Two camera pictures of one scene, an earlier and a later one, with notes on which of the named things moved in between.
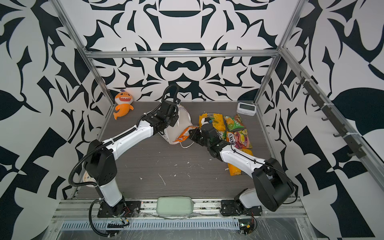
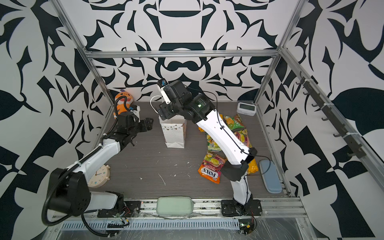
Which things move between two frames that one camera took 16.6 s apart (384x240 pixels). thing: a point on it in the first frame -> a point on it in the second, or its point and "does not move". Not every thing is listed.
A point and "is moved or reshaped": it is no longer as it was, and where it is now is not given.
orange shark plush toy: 124,99 does not move
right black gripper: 195,136 -> 164,109
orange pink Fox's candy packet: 240,139 does not move
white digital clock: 246,109 does not move
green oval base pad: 175,205 does not move
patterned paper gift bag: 173,131 is moved or reshaped
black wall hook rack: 358,151 does not move
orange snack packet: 184,134 -> 211,167
